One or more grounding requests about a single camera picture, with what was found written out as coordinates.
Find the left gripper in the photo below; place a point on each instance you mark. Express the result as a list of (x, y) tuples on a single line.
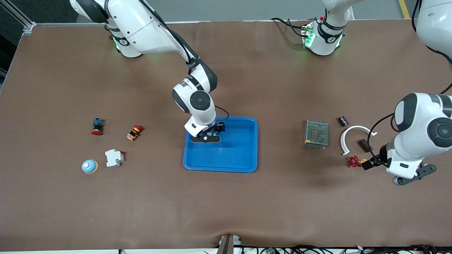
[(380, 157)]

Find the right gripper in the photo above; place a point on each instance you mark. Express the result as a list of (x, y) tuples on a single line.
[(216, 129)]

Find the long brown capacitor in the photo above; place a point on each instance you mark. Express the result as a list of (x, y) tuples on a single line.
[(365, 145)]

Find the short dark capacitor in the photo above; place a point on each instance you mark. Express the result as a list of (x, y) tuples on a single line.
[(343, 121)]

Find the light blue desk bell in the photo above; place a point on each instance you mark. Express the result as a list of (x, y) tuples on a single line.
[(90, 166)]

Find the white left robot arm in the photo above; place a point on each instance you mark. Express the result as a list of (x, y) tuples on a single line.
[(420, 137)]

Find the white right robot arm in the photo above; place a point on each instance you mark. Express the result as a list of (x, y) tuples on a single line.
[(141, 31)]

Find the blue plastic tray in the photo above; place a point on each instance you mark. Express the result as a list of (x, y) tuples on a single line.
[(229, 157)]

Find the white curved plastic clamp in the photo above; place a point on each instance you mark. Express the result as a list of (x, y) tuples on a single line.
[(342, 143)]

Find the metal mesh power supply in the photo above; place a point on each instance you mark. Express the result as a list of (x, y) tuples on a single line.
[(316, 134)]

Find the white circuit breaker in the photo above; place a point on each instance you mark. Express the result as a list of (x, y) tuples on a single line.
[(113, 158)]

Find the grey table edge clamp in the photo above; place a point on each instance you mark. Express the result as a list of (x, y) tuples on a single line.
[(227, 245)]

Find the red emergency stop button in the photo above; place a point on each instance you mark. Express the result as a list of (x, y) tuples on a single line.
[(96, 132)]

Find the red yellow push switch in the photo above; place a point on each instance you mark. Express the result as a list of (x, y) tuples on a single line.
[(133, 134)]

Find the aluminium frame post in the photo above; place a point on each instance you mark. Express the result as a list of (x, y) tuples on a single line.
[(29, 27)]

